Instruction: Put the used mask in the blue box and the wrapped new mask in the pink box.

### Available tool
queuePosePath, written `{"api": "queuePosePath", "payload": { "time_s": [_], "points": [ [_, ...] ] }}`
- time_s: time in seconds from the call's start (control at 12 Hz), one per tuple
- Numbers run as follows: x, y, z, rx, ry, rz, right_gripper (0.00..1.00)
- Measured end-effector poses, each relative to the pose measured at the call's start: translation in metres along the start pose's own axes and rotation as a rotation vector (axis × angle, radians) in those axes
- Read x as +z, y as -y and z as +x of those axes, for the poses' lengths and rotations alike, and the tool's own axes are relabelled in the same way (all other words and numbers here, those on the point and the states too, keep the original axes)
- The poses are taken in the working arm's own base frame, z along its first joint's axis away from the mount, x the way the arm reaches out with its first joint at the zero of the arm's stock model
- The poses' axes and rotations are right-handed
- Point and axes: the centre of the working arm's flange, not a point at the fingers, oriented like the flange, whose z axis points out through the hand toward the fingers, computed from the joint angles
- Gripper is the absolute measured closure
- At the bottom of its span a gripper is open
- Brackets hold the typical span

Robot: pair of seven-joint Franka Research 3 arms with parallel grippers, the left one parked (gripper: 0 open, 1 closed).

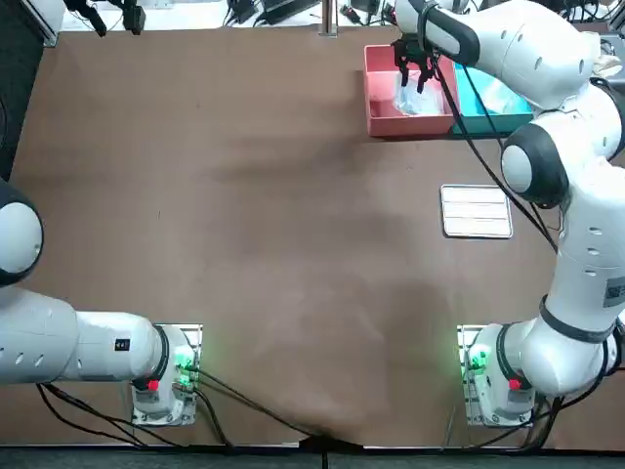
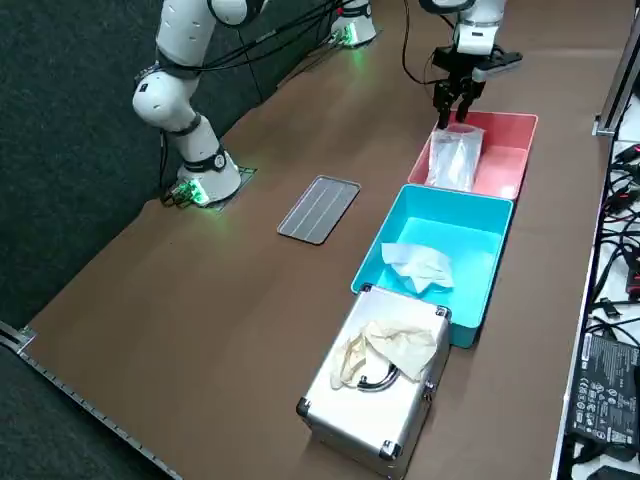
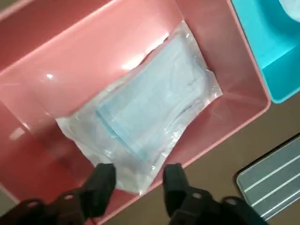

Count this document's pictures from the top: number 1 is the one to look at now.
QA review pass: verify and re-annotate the blue plastic box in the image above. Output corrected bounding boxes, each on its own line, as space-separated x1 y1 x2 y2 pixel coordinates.
451 61 536 137

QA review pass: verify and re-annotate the pink plastic box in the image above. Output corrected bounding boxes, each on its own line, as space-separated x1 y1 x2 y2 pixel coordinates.
363 43 463 138

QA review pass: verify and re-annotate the small black power adapter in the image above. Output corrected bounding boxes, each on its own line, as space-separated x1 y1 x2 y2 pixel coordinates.
228 0 258 23

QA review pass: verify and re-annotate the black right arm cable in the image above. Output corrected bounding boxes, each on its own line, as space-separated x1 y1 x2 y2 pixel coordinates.
419 0 561 255

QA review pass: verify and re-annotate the black left base cable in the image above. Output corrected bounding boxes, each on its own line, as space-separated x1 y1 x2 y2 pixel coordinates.
192 365 365 448

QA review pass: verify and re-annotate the cream crumpled glove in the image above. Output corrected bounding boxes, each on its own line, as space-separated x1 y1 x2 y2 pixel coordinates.
591 51 625 79

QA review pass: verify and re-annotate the used white mask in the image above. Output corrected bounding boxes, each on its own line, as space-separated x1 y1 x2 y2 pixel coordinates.
480 77 533 114

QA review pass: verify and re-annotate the new mask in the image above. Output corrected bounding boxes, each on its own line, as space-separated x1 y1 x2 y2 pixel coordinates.
393 67 453 117

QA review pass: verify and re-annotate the upright mounting post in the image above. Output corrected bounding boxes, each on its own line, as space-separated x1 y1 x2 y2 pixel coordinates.
317 0 340 38

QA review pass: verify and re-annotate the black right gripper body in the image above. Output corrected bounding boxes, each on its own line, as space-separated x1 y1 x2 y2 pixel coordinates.
393 31 440 63

